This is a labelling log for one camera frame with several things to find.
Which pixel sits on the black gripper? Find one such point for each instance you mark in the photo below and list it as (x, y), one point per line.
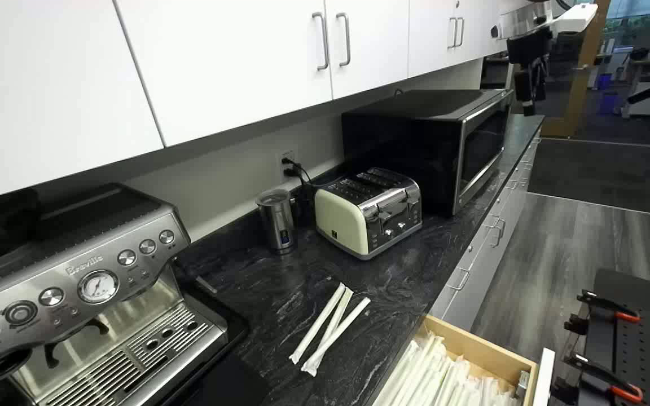
(530, 46)

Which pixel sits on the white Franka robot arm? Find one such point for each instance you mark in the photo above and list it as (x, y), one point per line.
(571, 16)

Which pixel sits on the black appliance behind microwave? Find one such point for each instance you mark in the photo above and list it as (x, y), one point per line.
(497, 72)

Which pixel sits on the stainless steel microwave oven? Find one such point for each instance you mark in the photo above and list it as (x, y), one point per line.
(445, 143)

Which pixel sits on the dark floor mat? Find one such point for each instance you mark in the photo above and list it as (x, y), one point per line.
(610, 177)

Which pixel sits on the grey lower cabinets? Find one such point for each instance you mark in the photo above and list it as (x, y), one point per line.
(491, 227)

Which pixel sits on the open wooden drawer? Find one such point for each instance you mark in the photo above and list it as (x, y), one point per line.
(485, 352)

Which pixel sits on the stainless steel milk jug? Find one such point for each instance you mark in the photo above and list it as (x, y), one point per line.
(276, 220)

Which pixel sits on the paper wrapped straw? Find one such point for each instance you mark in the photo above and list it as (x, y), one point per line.
(337, 317)
(337, 334)
(316, 324)

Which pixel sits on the pile of wrapped straws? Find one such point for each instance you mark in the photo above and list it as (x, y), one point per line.
(439, 374)

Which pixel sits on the white upper cabinets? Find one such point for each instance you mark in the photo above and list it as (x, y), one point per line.
(219, 60)

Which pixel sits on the stainless steel espresso machine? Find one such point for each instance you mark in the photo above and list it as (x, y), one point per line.
(78, 294)

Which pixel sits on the wooden post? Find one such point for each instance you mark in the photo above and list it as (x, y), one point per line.
(585, 74)

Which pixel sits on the wall outlet with black plug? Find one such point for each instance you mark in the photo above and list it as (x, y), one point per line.
(289, 168)

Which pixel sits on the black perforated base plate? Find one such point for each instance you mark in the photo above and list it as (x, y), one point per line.
(643, 346)

